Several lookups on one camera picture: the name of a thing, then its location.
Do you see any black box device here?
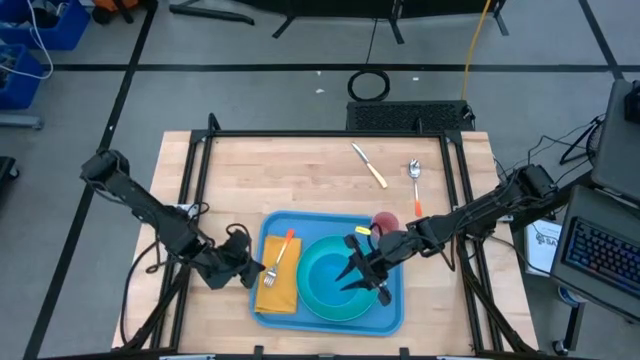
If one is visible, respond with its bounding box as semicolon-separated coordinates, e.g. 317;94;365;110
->
623;79;640;125

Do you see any grey metal base bar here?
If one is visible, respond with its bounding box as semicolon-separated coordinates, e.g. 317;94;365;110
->
0;114;44;132

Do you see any white printed paper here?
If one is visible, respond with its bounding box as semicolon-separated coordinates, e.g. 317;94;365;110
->
523;219;564;277

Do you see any black aluminium table frame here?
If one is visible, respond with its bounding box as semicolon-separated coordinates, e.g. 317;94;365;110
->
112;112;540;360

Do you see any black room divider panel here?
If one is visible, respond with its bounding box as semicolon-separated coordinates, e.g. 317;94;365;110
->
234;0;510;45

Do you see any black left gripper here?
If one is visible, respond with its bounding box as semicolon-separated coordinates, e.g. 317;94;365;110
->
204;232;267;291

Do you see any long black bar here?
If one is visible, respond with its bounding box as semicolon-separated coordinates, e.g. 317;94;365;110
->
168;3;255;26

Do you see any blue white tape roll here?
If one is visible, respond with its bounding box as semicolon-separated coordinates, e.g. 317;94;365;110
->
556;285;582;305

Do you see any knife with cream handle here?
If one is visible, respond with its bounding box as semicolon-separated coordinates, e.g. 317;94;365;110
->
350;142;389;190

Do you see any teal plate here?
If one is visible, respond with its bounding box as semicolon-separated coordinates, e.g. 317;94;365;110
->
295;234;382;323

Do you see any coiled black cable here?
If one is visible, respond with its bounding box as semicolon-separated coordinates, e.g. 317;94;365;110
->
347;17;392;103

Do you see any blue plastic tray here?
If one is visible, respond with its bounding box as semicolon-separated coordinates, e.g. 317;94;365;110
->
248;209;405;337

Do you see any orange and black machine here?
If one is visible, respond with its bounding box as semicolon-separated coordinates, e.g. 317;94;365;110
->
91;0;159;25

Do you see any grey laptop with backlit keyboard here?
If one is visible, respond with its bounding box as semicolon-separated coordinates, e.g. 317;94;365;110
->
549;184;640;321

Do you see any fork with orange handle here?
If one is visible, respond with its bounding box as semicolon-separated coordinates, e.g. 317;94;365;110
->
263;228;296;289

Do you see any pink cup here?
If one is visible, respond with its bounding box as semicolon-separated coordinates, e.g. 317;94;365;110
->
370;211;402;241

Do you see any white cable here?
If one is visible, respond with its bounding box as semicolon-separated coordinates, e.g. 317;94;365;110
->
0;0;54;81

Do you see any blue bowl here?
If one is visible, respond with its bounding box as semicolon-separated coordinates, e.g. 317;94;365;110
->
305;249;371;309

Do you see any spoon with orange handle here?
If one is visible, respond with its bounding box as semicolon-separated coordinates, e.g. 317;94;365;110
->
407;158;424;218

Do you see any grey flat panel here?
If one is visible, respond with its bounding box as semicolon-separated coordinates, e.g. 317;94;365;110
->
589;78;640;204

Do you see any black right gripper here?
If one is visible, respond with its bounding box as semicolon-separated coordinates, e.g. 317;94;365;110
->
335;232;419;307

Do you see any thick black cable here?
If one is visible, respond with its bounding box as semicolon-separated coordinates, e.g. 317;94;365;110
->
119;237;170;347

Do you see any yellow cable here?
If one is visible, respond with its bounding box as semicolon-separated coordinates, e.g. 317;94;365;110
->
459;0;494;101

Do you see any yellow cloth napkin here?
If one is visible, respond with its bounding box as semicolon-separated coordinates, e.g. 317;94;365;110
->
253;234;304;315

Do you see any blue storage bin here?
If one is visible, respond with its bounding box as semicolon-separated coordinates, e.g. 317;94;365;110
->
0;43;45;111
0;0;91;51

